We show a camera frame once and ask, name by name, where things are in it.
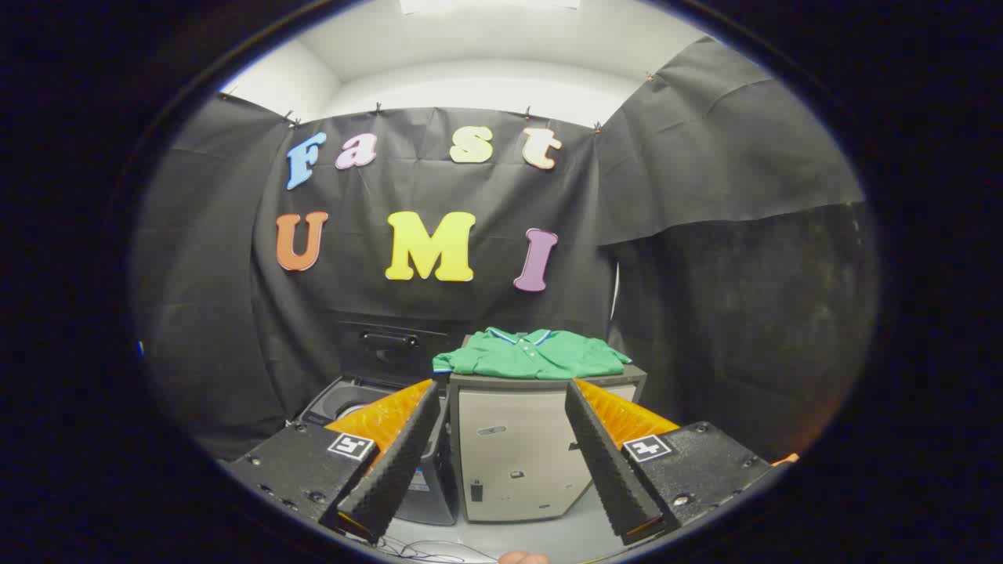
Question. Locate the green polo shirt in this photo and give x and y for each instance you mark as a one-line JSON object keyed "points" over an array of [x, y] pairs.
{"points": [[533, 356]]}

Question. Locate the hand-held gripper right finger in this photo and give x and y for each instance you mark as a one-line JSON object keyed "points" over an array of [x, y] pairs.
{"points": [[607, 470]]}

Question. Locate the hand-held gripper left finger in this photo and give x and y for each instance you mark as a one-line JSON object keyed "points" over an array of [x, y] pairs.
{"points": [[396, 470]]}

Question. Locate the grey washing machine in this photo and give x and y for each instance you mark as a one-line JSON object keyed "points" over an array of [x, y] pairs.
{"points": [[337, 401]]}

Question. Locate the dark washing machine lid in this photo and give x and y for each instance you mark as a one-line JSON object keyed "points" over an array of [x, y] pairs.
{"points": [[388, 352]]}

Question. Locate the beige cabinet with dark top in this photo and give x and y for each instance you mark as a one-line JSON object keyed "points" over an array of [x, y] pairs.
{"points": [[509, 439]]}

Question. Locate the ceiling light panel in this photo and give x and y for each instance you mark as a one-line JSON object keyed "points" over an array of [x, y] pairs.
{"points": [[486, 4]]}

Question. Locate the black backdrop cloth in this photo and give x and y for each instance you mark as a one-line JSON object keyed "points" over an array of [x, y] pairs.
{"points": [[439, 313]]}

